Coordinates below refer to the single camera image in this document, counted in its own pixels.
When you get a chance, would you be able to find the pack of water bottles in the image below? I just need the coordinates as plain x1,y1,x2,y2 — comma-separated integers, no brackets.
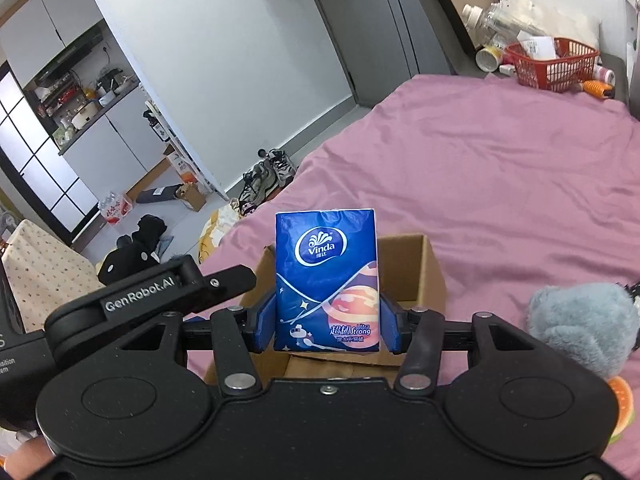
97,191,134,227

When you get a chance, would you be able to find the red plastic basket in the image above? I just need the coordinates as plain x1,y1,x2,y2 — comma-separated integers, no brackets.
505,37,601,93

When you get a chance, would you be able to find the white kitchen cabinet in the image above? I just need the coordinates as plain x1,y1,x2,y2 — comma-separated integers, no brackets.
55,75,173,203

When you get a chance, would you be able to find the dark blue parcel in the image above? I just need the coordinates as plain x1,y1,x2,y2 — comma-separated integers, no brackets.
136,185,183,206

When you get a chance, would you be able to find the orange slice plush toy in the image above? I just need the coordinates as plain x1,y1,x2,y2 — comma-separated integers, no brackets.
606,376,637,447

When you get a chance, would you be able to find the small open cardboard box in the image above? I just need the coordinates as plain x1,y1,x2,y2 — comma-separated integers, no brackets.
175,182,208,212

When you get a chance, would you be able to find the floral cloth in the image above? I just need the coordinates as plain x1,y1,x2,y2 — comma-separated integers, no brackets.
0,220,108,333

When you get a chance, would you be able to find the grey plush toy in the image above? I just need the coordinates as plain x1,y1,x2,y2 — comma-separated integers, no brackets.
529,282,640,378

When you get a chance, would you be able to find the black bag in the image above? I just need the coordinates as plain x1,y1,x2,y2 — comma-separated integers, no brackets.
97,214,176,286

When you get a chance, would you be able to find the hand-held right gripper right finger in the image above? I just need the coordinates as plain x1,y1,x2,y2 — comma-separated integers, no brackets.
379,290,536,393

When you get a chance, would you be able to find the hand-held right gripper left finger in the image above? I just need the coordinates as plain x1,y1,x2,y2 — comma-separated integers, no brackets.
117,290,279,393

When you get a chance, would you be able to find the cardboard box with orange print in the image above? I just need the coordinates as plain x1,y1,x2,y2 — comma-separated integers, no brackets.
165,144,202,186

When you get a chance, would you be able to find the yellow cloth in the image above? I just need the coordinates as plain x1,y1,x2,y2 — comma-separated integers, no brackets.
199,199,242,264

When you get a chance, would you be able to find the black framed sliding door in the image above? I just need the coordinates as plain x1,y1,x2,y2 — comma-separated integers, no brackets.
0,60,101,255

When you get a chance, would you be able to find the grey wardrobe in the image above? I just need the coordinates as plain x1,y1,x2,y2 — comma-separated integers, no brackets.
300,0,457,107

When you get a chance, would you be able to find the pink bed sheet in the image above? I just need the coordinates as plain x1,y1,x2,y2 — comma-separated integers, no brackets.
187,74,640,480

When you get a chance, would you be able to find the blue tissue pack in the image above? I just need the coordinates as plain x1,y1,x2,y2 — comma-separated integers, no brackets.
274,207,383,356

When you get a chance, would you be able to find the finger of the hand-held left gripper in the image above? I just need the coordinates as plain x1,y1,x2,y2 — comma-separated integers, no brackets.
199,266,257,313

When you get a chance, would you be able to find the clear plastic bottle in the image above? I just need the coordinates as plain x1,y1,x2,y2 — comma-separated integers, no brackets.
461,2,531,36

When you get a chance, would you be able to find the white paper sheet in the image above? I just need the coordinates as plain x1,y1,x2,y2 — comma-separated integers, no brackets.
517,30,558,61

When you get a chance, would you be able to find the range hood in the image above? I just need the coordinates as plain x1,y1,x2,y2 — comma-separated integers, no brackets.
34,29,107,87

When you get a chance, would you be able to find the paper cup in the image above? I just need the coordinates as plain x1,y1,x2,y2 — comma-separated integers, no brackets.
475,45,507,72

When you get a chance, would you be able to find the brown cardboard box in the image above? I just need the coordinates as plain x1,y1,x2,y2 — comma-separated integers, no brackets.
202,232,448,385

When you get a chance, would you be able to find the grey sneaker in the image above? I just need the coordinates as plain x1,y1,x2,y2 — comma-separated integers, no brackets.
269,149,297,187
241,162,281,212

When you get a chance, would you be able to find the orange bottle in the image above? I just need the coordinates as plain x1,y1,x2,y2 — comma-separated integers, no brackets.
581,79,616,99

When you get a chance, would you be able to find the person's left hand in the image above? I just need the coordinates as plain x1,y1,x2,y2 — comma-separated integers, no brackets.
0,435,53,480

